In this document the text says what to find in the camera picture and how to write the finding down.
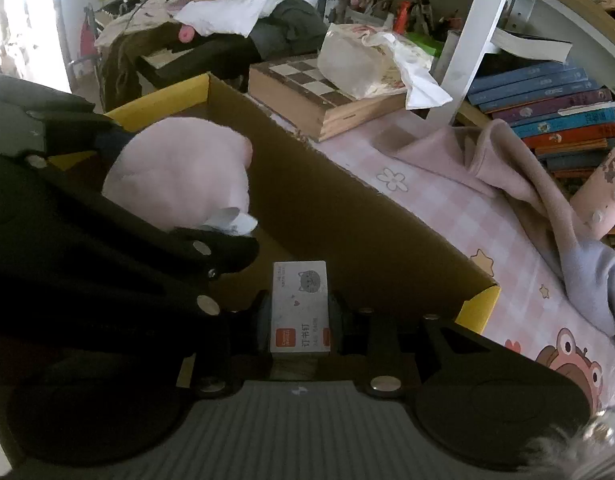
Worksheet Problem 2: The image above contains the white bookshelf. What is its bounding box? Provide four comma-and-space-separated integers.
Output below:
425, 0, 615, 126

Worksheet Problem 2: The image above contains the grey fluffy fabric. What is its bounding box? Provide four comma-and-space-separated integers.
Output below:
525, 402, 615, 480

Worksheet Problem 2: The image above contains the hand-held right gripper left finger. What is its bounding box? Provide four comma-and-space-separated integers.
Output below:
175, 289, 273, 399

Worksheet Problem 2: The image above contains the row of blue books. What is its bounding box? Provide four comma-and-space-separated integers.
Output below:
465, 60, 615, 196

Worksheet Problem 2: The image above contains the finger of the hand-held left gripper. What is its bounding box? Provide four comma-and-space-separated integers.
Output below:
38, 170, 261, 317
25, 110, 136, 171

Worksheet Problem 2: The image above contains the wooden chessboard box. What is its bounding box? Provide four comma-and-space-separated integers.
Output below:
248, 55, 408, 142

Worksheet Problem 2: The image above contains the pile of clothes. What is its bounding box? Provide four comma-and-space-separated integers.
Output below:
95, 0, 331, 111

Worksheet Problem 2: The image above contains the pink plush toy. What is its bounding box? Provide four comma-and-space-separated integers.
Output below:
102, 116, 259, 236

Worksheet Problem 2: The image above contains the small white staple box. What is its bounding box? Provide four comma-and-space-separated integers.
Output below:
269, 260, 333, 357

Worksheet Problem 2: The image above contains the pink grey fleece cloth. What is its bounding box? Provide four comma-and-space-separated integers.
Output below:
387, 119, 615, 337

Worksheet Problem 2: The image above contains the white tissue roll pack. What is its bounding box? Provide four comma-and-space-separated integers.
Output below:
317, 22, 453, 110

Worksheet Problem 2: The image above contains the cluster of pens and brushes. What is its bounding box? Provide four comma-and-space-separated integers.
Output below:
390, 0, 463, 36

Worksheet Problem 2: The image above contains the thick black white book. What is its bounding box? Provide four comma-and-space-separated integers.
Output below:
492, 27, 573, 63

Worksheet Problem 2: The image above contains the yellow cardboard box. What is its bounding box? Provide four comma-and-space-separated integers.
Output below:
0, 72, 501, 467

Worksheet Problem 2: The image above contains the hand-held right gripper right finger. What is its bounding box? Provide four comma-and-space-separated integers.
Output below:
327, 293, 531, 401

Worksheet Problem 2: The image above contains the pink printed tablecloth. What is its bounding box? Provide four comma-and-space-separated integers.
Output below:
307, 105, 615, 441

